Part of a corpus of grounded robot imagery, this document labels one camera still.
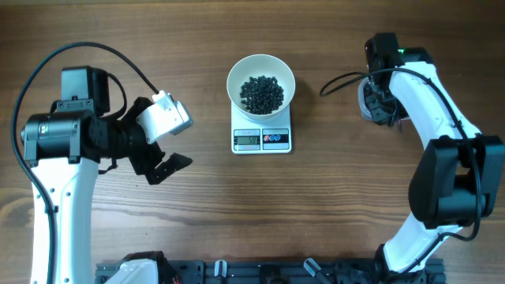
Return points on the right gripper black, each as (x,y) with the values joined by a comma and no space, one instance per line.
(379,112)

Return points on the white digital kitchen scale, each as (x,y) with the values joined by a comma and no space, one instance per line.
(260,137)

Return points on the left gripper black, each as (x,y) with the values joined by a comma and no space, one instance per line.
(166,167)

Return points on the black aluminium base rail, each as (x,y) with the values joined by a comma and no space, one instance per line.
(342,271)

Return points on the black beans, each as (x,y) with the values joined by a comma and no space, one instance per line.
(261,95)

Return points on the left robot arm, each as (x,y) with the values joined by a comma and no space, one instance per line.
(63,149)

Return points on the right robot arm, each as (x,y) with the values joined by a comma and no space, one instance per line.
(456,182)

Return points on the white bowl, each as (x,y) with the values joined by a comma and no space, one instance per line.
(255,66)

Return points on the clear plastic food container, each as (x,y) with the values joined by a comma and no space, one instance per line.
(365,112)

